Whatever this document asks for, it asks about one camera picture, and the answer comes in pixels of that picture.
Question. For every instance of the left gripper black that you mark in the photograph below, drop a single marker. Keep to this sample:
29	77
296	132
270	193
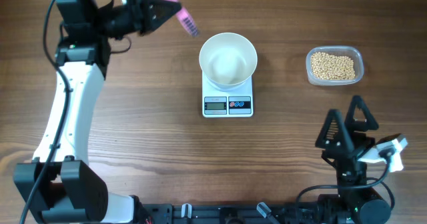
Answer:
143	14

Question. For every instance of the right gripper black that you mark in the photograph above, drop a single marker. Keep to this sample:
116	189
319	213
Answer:
341	142

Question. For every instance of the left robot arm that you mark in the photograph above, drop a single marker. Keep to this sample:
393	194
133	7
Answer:
57	185

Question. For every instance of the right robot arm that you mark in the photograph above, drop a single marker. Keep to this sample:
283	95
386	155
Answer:
359	196

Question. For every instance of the white bowl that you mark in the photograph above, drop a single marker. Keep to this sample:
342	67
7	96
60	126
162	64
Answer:
228	60

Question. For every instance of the white digital kitchen scale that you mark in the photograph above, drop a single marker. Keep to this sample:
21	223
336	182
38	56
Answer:
235	102

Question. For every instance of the clear plastic container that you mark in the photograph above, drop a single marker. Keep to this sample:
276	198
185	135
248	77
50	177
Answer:
348	51

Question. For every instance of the soybeans pile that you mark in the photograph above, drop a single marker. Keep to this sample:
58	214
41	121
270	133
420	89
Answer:
331	67

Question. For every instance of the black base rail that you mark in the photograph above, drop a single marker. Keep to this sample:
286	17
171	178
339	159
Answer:
223	214

